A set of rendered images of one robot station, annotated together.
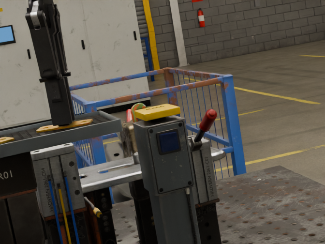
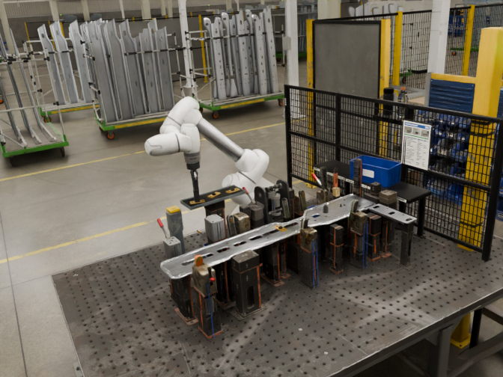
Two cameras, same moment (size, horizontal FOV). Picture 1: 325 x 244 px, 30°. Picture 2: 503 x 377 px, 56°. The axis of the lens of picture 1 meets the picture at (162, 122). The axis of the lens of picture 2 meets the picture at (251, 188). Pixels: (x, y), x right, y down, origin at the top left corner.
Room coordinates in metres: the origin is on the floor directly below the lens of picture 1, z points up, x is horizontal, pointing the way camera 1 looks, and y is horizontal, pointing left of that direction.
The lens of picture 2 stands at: (3.40, -0.20, 2.19)
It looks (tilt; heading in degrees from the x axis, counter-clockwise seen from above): 21 degrees down; 165
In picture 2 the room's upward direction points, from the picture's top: 4 degrees counter-clockwise
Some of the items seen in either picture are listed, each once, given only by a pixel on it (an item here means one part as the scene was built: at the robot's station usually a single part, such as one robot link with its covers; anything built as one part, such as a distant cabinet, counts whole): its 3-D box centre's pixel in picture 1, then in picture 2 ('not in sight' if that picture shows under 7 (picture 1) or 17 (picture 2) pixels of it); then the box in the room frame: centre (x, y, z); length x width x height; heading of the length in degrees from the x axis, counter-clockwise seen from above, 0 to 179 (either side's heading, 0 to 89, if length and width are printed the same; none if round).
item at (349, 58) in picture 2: not in sight; (344, 116); (-1.15, 2.15, 1.00); 1.34 x 0.14 x 2.00; 13
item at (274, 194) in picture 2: not in sight; (273, 221); (0.91, 0.61, 0.94); 0.18 x 0.13 x 0.49; 107
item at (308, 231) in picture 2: not in sight; (309, 256); (1.29, 0.68, 0.87); 0.12 x 0.09 x 0.35; 17
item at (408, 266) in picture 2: not in sight; (406, 243); (1.32, 1.28, 0.84); 0.11 x 0.06 x 0.29; 17
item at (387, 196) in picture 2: not in sight; (387, 218); (1.04, 1.32, 0.88); 0.08 x 0.08 x 0.36; 17
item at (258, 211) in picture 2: not in sight; (257, 235); (0.96, 0.48, 0.89); 0.13 x 0.11 x 0.38; 17
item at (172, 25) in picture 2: not in sight; (180, 51); (-11.36, 1.92, 1.00); 4.54 x 0.14 x 2.00; 103
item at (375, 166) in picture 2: not in sight; (374, 170); (0.75, 1.40, 1.09); 0.30 x 0.17 x 0.13; 27
